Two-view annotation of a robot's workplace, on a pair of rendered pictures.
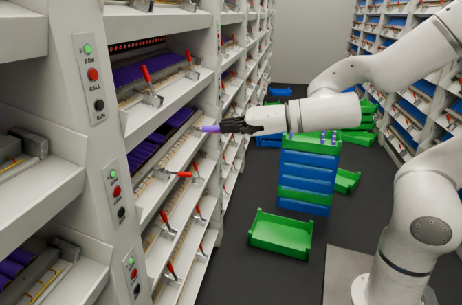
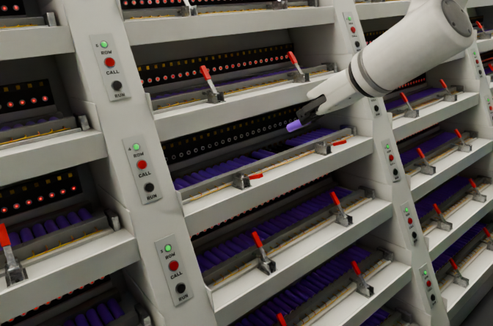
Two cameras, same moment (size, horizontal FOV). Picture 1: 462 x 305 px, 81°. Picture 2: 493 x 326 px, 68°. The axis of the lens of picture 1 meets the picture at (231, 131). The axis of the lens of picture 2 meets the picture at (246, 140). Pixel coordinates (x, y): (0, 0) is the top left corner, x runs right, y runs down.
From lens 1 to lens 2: 49 cm
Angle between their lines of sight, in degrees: 48
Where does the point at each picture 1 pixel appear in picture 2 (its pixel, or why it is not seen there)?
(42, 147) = (81, 120)
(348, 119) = (426, 37)
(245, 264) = not seen: outside the picture
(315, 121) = (381, 62)
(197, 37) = (326, 40)
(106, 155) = (128, 129)
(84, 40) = (100, 39)
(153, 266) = (232, 292)
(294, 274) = not seen: outside the picture
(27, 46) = (56, 45)
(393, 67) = not seen: outside the picture
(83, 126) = (100, 99)
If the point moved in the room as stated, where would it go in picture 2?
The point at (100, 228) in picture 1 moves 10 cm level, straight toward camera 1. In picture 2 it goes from (122, 193) to (86, 208)
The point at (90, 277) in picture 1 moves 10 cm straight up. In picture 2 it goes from (117, 240) to (99, 185)
